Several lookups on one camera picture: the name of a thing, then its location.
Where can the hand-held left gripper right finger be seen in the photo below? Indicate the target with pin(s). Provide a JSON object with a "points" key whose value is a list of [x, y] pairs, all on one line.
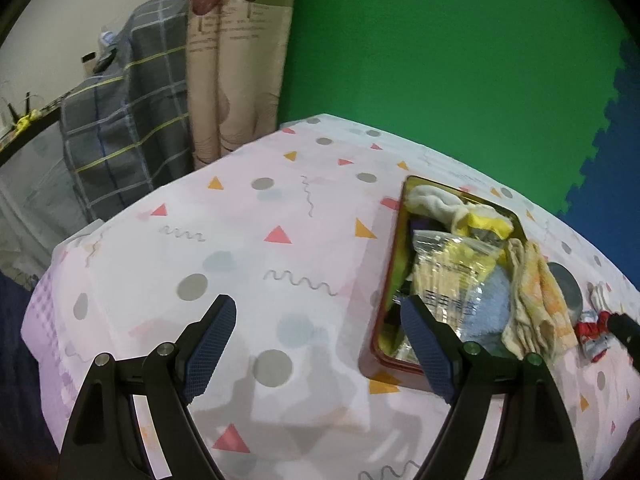
{"points": [[430, 355]]}

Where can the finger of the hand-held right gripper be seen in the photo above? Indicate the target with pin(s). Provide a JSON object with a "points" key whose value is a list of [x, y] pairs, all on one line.
{"points": [[625, 329]]}

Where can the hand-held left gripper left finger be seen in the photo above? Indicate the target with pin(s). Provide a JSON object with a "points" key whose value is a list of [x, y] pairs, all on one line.
{"points": [[210, 350]]}

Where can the light blue towel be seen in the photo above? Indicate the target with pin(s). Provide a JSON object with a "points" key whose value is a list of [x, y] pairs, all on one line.
{"points": [[492, 300]]}

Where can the clear plastic packet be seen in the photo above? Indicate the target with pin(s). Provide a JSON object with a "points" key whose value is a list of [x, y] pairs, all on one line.
{"points": [[450, 270]]}

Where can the orange patterned cloth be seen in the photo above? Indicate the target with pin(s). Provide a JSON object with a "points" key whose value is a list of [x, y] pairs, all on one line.
{"points": [[535, 305]]}

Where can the red tin box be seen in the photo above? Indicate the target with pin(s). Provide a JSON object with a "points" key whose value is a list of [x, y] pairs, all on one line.
{"points": [[395, 260]]}

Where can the yellow sock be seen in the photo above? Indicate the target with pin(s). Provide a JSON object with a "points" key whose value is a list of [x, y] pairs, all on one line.
{"points": [[482, 220]]}

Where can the white sock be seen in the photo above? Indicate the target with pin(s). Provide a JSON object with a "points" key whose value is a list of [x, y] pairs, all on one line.
{"points": [[430, 200]]}

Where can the red and grey sock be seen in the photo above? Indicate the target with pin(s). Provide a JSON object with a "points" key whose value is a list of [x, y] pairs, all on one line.
{"points": [[587, 332]]}

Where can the steel bowl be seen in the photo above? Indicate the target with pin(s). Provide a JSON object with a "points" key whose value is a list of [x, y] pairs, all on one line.
{"points": [[567, 287]]}

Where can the pink patterned tablecloth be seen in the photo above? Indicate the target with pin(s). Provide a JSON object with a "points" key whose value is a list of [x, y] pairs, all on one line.
{"points": [[225, 210]]}

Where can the lavender checked cloth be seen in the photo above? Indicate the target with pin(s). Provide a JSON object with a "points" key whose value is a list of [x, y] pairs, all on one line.
{"points": [[55, 360]]}

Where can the blue foam mat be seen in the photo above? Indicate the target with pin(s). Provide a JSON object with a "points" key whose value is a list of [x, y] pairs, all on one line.
{"points": [[615, 160]]}

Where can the dark blue cloth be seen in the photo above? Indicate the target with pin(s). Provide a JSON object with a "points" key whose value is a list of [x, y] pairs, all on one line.
{"points": [[15, 360]]}

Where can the grey plaid blanket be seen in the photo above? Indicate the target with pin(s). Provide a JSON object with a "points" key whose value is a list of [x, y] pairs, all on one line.
{"points": [[125, 125]]}

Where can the black metal rack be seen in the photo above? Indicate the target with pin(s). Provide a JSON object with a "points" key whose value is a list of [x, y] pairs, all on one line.
{"points": [[30, 127]]}

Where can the beige printed curtain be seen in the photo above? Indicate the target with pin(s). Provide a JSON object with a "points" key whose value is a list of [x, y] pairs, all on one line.
{"points": [[235, 60]]}

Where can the green foam mat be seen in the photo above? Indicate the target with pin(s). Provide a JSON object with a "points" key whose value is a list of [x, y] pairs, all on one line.
{"points": [[450, 60]]}

